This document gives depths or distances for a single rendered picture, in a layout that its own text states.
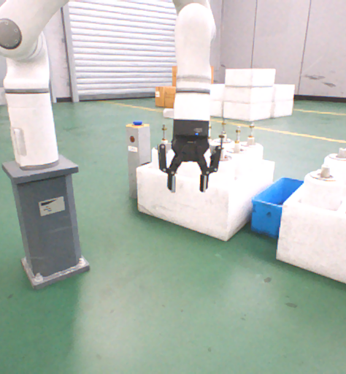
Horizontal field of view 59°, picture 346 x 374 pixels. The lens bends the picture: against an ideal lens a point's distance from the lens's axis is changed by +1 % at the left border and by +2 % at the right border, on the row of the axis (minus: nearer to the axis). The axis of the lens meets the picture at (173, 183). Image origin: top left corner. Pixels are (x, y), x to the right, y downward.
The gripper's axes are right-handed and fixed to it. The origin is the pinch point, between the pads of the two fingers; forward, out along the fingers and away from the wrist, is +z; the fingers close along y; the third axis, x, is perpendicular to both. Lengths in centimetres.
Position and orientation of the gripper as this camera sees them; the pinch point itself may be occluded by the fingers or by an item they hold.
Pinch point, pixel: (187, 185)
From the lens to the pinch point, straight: 66.1
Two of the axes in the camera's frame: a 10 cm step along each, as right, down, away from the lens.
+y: 9.6, -0.2, 2.7
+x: -2.7, -2.1, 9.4
